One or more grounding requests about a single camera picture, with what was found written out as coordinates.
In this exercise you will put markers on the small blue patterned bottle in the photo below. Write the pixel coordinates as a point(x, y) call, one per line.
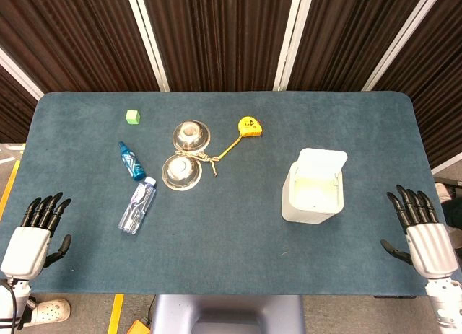
point(131, 162)

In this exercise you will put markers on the left black-fingered white robot hand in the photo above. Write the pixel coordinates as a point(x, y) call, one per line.
point(27, 251)

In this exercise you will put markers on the green foam cube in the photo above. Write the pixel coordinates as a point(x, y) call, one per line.
point(132, 117)

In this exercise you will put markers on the dark brown curtain panel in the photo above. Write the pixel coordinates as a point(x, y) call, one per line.
point(220, 34)
point(339, 34)
point(12, 110)
point(438, 88)
point(72, 34)

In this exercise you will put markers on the yellow floor tape strip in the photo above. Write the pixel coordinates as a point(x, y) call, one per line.
point(9, 186)
point(115, 314)

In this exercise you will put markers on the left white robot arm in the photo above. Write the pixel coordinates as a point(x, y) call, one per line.
point(5, 301)

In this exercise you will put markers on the pale pink shoe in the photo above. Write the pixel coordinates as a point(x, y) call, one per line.
point(442, 192)

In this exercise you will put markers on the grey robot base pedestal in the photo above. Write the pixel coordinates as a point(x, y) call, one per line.
point(227, 314)

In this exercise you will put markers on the blue felt table cloth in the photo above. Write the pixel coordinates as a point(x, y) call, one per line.
point(231, 240)

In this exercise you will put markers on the steel bowl with wide rim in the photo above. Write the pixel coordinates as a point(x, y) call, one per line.
point(191, 135)
point(181, 172)

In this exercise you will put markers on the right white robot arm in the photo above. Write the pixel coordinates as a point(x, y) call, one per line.
point(444, 301)

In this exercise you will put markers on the orange floor box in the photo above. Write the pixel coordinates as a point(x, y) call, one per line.
point(139, 327)

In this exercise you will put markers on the white open-lid trash bin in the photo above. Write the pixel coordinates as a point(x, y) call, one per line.
point(307, 207)

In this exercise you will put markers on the yellow tape measure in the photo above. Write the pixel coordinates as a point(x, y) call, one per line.
point(249, 126)

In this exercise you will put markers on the right black-fingered white robot hand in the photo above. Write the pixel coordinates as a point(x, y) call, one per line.
point(431, 249)

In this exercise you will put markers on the white clog shoe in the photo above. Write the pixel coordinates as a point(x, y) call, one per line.
point(50, 310)

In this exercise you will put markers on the clear plastic water bottle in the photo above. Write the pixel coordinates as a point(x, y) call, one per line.
point(138, 206)

